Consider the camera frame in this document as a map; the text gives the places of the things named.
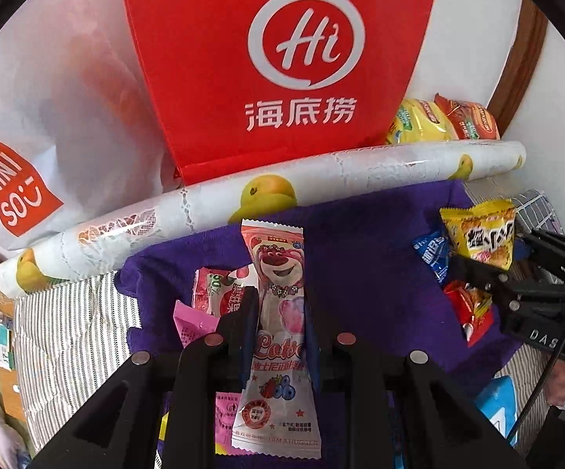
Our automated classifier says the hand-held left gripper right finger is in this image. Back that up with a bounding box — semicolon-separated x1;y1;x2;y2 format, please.
307;293;532;469

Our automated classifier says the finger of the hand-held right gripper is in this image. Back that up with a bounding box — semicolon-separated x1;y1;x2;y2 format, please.
519;228;565;275
451;255;514;306

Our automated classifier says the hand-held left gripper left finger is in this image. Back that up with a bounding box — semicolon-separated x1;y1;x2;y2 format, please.
30;283;261;469

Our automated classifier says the red white snack packet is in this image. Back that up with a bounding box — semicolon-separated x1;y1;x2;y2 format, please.
192;266;258;318

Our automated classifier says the yellow snack packet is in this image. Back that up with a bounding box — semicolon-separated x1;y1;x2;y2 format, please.
439;199;517;272

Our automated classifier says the blue snack packet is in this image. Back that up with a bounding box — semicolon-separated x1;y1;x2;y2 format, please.
412;229;454;284

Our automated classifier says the pink bear snack packet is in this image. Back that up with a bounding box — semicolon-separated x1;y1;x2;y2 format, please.
231;219;323;461

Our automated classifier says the blue box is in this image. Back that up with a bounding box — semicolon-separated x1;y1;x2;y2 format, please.
475;376;518;445

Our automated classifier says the purple towel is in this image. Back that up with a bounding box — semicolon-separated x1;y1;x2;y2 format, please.
113;176;527;469

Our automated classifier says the red chips bag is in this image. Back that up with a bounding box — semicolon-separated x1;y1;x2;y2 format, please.
434;93;501;141

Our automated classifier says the rolled duck-print mat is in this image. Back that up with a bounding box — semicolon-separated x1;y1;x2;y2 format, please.
0;141;527;299

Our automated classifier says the yellow chips bag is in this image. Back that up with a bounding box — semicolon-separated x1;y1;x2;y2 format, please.
385;98;459;145

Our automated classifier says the striped table cover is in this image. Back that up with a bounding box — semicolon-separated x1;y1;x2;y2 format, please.
14;271;559;450

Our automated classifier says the red paper bag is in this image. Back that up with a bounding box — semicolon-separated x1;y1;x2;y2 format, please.
118;0;442;186

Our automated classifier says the teal packet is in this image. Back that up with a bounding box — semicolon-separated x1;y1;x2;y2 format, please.
0;322;17;368

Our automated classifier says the white plastic bag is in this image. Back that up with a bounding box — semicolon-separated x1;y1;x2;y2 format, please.
0;0;176;251

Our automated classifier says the black cable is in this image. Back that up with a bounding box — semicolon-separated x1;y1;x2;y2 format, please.
504;352;565;450

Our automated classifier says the wooden door frame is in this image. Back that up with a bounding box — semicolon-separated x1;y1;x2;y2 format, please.
488;0;550;134

